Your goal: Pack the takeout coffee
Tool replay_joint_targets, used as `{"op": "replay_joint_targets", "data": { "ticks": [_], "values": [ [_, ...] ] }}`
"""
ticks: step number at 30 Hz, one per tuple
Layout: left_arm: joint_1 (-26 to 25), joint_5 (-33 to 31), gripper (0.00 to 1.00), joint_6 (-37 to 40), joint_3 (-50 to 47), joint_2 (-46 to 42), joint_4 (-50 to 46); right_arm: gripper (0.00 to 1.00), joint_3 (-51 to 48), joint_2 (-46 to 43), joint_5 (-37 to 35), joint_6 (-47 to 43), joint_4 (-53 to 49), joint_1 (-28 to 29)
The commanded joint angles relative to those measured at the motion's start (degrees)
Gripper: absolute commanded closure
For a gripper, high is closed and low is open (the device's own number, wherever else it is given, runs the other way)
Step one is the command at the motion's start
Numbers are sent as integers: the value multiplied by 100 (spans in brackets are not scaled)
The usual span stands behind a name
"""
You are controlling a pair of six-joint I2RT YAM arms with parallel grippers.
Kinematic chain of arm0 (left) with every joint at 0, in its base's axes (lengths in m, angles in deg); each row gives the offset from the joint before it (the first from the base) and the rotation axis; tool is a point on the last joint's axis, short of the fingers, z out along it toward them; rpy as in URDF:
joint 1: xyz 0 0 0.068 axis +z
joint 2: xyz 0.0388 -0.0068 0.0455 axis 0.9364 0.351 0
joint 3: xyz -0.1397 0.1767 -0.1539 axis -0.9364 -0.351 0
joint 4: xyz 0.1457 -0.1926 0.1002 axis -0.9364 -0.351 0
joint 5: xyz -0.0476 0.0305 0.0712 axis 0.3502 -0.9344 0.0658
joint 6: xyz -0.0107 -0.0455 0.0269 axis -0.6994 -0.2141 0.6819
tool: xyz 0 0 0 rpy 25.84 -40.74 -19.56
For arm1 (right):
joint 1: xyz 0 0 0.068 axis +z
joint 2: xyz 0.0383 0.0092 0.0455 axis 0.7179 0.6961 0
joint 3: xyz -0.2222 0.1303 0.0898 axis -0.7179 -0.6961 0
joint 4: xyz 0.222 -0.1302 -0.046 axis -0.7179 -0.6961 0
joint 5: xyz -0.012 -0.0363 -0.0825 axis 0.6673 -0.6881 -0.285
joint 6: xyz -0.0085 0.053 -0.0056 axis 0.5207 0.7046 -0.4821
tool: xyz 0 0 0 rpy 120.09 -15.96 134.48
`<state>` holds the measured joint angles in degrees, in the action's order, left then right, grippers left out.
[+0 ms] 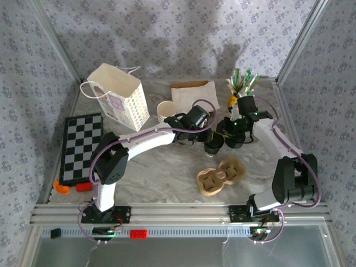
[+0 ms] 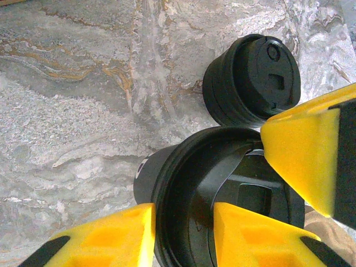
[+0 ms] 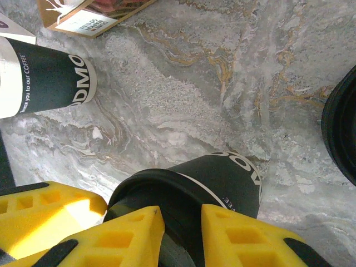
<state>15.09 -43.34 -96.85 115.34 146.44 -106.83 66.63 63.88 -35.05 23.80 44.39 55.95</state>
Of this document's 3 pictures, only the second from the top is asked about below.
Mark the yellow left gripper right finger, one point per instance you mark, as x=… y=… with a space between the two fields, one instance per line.
x=264 y=244

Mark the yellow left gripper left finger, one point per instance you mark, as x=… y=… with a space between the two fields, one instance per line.
x=111 y=242

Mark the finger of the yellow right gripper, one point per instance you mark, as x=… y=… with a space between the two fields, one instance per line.
x=306 y=155

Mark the brown pulp cup carrier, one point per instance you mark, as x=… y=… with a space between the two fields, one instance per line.
x=328 y=231

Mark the black paper coffee cup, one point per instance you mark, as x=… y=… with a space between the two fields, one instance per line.
x=150 y=180

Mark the black plastic cup lid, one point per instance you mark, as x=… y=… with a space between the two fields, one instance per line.
x=194 y=167

